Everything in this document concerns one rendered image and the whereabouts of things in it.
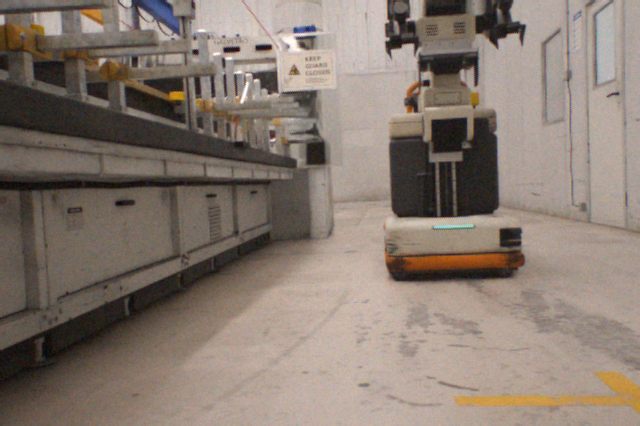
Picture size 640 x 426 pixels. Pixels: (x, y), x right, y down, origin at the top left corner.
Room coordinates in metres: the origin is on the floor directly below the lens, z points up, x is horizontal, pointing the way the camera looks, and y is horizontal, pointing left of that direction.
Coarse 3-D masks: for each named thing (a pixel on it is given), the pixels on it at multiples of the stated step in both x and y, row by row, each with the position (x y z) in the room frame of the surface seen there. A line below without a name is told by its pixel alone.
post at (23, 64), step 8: (8, 16) 1.41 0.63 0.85; (16, 16) 1.40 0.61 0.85; (24, 16) 1.42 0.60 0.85; (16, 24) 1.40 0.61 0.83; (24, 24) 1.42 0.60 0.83; (8, 56) 1.41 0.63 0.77; (16, 56) 1.40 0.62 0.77; (24, 56) 1.41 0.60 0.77; (8, 64) 1.41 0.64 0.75; (16, 64) 1.40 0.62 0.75; (24, 64) 1.40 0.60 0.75; (32, 64) 1.44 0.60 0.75; (8, 72) 1.41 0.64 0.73; (16, 72) 1.40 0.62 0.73; (24, 72) 1.40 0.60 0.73; (32, 72) 1.43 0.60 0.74
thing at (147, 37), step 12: (36, 36) 1.44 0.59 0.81; (48, 36) 1.44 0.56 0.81; (60, 36) 1.44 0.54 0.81; (72, 36) 1.44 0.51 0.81; (84, 36) 1.44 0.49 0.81; (96, 36) 1.43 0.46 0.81; (108, 36) 1.43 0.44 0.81; (120, 36) 1.43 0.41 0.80; (132, 36) 1.43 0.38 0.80; (144, 36) 1.42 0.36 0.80; (156, 36) 1.44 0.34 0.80; (0, 48) 1.45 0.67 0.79; (48, 48) 1.44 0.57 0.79; (60, 48) 1.44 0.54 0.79; (72, 48) 1.44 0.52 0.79; (84, 48) 1.45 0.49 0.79; (96, 48) 1.45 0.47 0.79; (108, 48) 1.46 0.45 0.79; (120, 48) 1.45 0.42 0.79
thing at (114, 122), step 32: (0, 96) 1.27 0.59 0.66; (32, 96) 1.38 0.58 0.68; (64, 96) 1.52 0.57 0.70; (32, 128) 1.44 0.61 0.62; (64, 128) 1.51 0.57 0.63; (96, 128) 1.67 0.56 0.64; (128, 128) 1.88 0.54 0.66; (160, 128) 2.16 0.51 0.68; (256, 160) 3.79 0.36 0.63; (288, 160) 5.11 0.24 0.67
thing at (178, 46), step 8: (160, 40) 1.68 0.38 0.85; (168, 40) 1.67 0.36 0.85; (176, 40) 1.67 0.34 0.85; (184, 40) 1.67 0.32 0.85; (112, 48) 1.69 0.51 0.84; (128, 48) 1.68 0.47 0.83; (136, 48) 1.68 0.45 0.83; (144, 48) 1.68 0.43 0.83; (152, 48) 1.68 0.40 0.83; (160, 48) 1.68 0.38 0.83; (168, 48) 1.68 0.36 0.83; (176, 48) 1.67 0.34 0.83; (184, 48) 1.67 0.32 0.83; (56, 56) 1.70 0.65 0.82; (96, 56) 1.69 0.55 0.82; (104, 56) 1.70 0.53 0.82; (112, 56) 1.70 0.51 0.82; (120, 56) 1.70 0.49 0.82; (128, 56) 1.71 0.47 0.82
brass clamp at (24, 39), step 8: (8, 24) 1.38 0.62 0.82; (0, 32) 1.38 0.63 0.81; (8, 32) 1.38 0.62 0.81; (16, 32) 1.38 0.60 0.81; (24, 32) 1.40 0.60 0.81; (32, 32) 1.43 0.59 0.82; (0, 40) 1.38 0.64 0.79; (8, 40) 1.38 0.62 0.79; (16, 40) 1.38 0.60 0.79; (24, 40) 1.39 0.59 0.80; (32, 40) 1.43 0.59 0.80; (8, 48) 1.38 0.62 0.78; (16, 48) 1.39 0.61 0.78; (24, 48) 1.40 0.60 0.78; (32, 48) 1.43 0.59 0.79; (32, 56) 1.46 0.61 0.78; (40, 56) 1.46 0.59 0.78; (48, 56) 1.49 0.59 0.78
